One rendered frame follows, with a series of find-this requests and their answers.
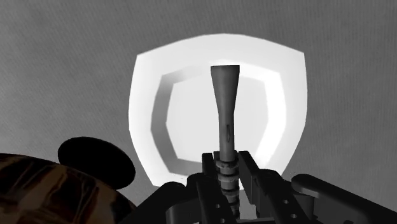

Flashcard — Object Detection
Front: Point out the white square plate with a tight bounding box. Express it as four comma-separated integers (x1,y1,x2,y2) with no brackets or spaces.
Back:
128,32,309,189

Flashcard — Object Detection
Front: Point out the grey slender tool with ribbed handle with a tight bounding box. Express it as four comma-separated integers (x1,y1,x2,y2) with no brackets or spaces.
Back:
210,64,241,220

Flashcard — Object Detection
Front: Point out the brown patterned round object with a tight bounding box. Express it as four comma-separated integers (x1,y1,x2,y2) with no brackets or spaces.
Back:
0,136,137,224

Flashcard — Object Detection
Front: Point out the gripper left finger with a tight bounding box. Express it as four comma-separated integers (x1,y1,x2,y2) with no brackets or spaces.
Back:
119,152,237,224

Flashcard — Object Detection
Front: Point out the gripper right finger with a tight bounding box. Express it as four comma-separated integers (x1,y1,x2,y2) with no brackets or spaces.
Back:
238,150,397,224

